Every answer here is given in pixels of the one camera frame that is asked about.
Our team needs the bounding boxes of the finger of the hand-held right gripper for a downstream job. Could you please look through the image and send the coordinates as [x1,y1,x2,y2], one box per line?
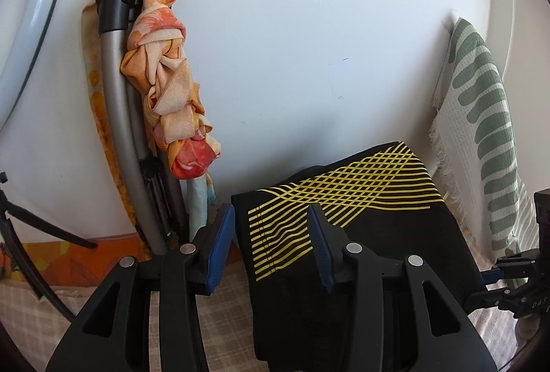
[480,247,543,283]
[463,284,550,318]

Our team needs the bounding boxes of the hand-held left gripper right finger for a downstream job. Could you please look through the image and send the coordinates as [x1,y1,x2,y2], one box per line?
[307,204,499,372]

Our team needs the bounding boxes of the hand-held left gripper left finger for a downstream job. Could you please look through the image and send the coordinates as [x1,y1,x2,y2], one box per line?
[45,202,236,372]

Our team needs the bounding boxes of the black pants with yellow print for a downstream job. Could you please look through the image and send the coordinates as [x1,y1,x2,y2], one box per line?
[231,141,488,372]

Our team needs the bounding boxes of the pink checked blanket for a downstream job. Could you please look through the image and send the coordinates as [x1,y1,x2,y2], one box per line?
[0,260,520,372]

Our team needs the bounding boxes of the green white patterned blanket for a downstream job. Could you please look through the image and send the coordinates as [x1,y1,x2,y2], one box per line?
[429,17,543,270]

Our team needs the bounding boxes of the small black tripod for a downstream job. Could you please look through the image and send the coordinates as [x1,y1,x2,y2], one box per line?
[0,172,99,250]

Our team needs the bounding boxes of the silver tripod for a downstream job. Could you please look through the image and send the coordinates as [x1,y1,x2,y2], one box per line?
[95,0,190,256]

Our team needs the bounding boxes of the orange floral scarf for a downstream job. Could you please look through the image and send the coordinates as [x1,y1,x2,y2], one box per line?
[81,0,224,235]

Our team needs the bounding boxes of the black cable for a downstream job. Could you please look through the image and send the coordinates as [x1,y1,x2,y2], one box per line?
[0,183,76,323]

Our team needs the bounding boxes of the white ring light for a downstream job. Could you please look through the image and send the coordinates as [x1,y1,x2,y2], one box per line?
[0,0,68,136]

